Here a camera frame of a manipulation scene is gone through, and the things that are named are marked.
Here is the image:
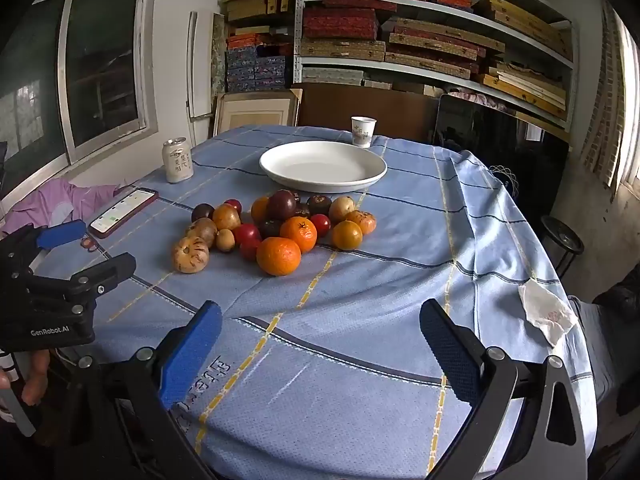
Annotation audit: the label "marbled grey board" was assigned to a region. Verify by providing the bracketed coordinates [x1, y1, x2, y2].
[210, 12, 228, 96]

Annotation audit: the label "white plate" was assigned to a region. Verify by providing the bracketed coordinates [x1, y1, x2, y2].
[259, 140, 388, 194]

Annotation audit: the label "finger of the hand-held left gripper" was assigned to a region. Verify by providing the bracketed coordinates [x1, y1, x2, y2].
[0, 219, 87, 273]
[30, 252, 137, 315]

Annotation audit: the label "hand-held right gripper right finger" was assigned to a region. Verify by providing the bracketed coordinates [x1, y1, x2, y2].
[419, 299, 590, 480]

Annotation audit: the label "wire mesh basket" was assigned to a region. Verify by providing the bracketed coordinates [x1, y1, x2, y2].
[487, 162, 523, 193]

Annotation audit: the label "pink cloth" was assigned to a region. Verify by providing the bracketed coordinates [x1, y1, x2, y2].
[0, 177, 133, 236]

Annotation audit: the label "brown board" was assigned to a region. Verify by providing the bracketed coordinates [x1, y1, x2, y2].
[297, 82, 441, 143]

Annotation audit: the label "crumpled white tissue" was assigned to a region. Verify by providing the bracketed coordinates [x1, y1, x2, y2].
[517, 280, 577, 347]

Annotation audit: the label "wooden picture frame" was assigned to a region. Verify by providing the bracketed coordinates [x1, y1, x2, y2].
[212, 88, 303, 137]

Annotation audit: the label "printed paper cup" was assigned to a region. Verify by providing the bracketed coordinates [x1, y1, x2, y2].
[351, 116, 377, 149]

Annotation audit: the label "person's left hand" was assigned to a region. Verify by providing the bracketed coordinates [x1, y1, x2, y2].
[0, 349, 52, 407]

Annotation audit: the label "dark cloth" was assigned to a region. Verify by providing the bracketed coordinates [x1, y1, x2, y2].
[592, 270, 640, 316]

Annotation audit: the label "shelved stacks of flat boxes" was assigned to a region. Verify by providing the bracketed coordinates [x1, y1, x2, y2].
[300, 0, 573, 121]

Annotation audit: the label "white leaning strip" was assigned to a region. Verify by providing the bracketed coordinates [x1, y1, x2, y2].
[185, 10, 198, 121]

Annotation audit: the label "white framed sliding window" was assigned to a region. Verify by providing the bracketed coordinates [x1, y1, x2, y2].
[0, 0, 160, 201]

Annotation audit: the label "white metal shelf rack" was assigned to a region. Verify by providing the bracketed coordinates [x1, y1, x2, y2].
[292, 0, 576, 131]

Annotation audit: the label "black panel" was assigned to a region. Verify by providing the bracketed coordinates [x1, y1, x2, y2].
[432, 92, 571, 171]

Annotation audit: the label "pile of patterned cartons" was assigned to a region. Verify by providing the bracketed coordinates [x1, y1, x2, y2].
[220, 0, 301, 93]

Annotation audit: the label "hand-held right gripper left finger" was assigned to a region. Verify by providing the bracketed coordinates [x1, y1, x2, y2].
[52, 301, 223, 480]

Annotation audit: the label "white drink can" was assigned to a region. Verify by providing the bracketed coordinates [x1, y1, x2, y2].
[162, 137, 195, 184]

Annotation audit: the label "bright brick-framed window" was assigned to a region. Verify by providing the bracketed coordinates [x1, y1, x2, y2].
[612, 10, 640, 196]

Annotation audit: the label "smartphone in red case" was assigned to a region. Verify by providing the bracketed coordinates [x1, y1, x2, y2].
[88, 187, 159, 239]

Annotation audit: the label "blue checked tablecloth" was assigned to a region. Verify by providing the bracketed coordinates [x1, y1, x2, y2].
[30, 125, 598, 480]

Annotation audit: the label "black round stool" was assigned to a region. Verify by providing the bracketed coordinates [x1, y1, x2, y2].
[540, 215, 585, 281]

